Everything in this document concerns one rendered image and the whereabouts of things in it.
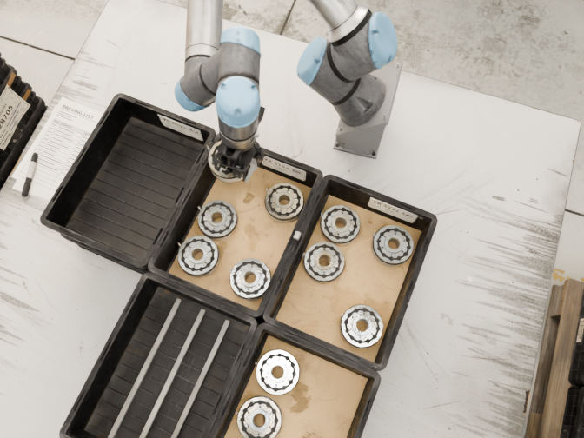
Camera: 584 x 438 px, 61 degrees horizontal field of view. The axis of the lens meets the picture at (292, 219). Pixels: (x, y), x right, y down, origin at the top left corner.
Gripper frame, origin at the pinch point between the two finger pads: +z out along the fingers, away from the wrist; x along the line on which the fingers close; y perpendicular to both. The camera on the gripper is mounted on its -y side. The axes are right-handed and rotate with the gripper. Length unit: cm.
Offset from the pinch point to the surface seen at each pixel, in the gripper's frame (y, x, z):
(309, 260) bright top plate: 12.8, 24.1, 11.5
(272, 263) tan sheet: 16.7, 15.8, 15.3
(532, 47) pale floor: -148, 89, 91
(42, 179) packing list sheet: 17, -58, 37
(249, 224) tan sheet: 9.3, 6.2, 16.4
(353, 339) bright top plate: 26.9, 40.8, 9.6
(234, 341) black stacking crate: 38.3, 14.8, 15.5
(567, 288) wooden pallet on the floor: -31, 124, 73
